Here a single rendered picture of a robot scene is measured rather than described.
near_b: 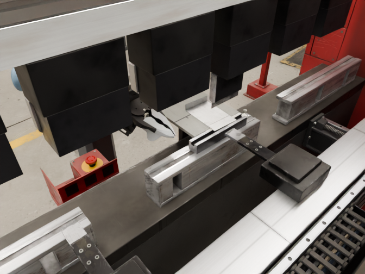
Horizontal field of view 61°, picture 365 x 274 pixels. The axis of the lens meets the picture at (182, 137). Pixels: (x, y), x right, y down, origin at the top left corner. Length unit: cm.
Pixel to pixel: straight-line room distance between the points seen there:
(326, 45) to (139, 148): 142
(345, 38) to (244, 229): 111
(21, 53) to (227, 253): 47
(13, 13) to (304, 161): 66
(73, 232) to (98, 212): 20
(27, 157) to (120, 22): 208
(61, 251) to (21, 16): 56
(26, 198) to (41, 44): 181
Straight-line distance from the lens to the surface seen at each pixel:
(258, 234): 66
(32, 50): 46
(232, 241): 64
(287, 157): 76
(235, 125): 90
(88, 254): 62
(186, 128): 86
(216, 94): 77
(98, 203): 86
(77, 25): 47
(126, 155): 230
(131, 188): 88
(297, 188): 71
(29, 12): 23
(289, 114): 114
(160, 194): 79
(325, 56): 163
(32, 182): 230
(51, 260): 78
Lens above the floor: 152
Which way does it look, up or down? 39 degrees down
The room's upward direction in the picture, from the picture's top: straight up
